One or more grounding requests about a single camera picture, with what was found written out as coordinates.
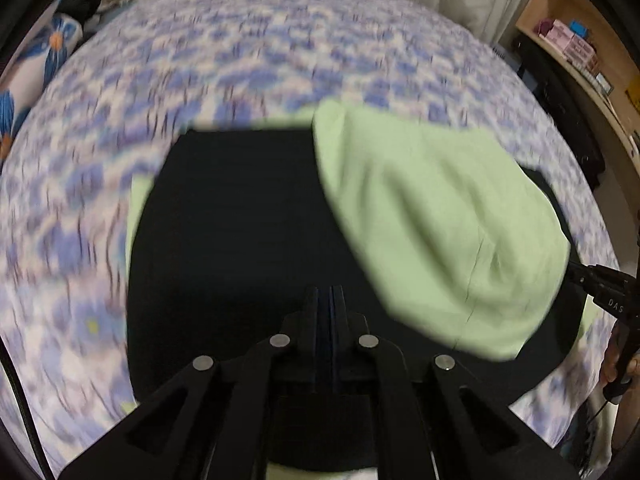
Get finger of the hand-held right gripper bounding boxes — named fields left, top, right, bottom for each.
left=567, top=260, right=603, bottom=298

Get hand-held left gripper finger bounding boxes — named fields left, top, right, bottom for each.
left=330, top=285, right=587, bottom=480
left=57, top=285, right=332, bottom=480

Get green and black hooded jacket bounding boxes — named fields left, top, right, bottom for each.
left=122, top=100, right=609, bottom=480

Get person's right hand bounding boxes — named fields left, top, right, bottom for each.
left=600, top=330, right=640, bottom=392

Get stack of pink boxes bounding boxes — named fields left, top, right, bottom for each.
left=537, top=17, right=599, bottom=74

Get wooden shelf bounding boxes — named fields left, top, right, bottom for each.
left=515, top=0, right=640, bottom=162

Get blue floral bed sheet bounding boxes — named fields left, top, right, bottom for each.
left=0, top=0, right=625, bottom=480

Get white pillow with blue flowers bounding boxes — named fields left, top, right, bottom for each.
left=0, top=12, right=84, bottom=162

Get black cable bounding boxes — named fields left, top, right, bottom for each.
left=0, top=345, right=54, bottom=480

